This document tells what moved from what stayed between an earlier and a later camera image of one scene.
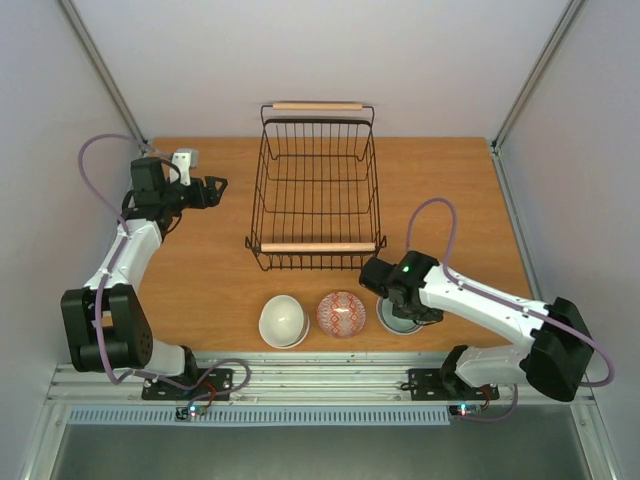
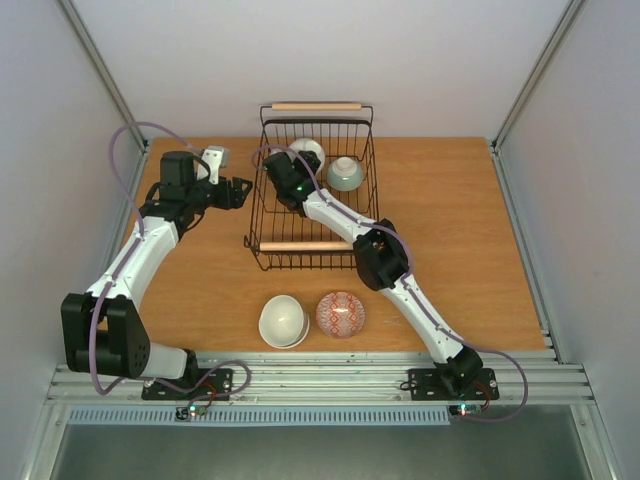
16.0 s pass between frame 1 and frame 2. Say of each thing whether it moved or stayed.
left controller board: stayed
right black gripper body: moved
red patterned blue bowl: stayed
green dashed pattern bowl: moved
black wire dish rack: stayed
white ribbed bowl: moved
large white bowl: stayed
